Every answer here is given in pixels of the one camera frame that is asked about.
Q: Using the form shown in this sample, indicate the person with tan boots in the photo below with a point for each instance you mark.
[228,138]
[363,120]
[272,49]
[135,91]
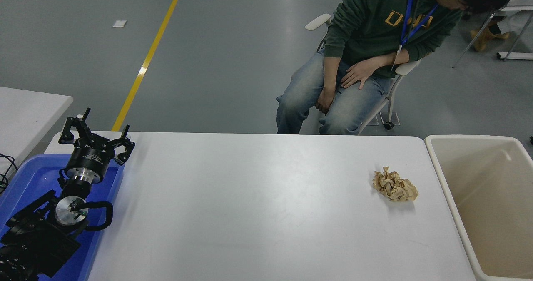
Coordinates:
[520,23]

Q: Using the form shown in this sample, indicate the person's right hand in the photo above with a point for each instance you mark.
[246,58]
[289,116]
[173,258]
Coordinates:
[325,102]

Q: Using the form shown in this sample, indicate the seated person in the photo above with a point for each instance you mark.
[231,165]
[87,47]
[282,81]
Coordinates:
[366,27]

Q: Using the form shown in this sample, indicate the white shell chair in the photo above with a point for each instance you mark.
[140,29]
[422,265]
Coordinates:
[516,55]

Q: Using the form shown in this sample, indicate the person's left hand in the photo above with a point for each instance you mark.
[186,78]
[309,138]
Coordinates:
[361,70]

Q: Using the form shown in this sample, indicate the tan paper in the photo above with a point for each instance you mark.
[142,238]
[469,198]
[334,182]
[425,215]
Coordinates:
[393,185]

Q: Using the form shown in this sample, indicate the white paper scrap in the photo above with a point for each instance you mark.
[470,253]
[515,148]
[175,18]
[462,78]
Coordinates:
[119,23]

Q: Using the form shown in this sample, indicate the person's left forearm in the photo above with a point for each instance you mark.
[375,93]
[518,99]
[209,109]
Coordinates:
[393,58]

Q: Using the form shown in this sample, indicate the tan boot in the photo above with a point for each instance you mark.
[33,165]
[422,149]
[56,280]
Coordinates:
[479,39]

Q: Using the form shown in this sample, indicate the person's right forearm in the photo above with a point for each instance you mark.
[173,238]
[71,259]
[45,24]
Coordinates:
[330,75]

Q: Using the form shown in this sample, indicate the white side table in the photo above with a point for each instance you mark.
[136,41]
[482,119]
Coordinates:
[25,114]

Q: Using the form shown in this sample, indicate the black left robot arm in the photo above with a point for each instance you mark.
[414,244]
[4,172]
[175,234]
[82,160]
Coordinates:
[37,239]

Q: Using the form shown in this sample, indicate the large pale plastic bin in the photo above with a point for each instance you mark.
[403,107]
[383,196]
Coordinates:
[479,189]

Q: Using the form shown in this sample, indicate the blue plastic tray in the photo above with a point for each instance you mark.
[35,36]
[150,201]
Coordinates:
[29,177]

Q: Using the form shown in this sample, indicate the white and grey chair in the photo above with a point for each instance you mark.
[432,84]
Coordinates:
[318,21]

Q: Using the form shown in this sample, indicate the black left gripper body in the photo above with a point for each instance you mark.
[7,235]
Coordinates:
[89,158]

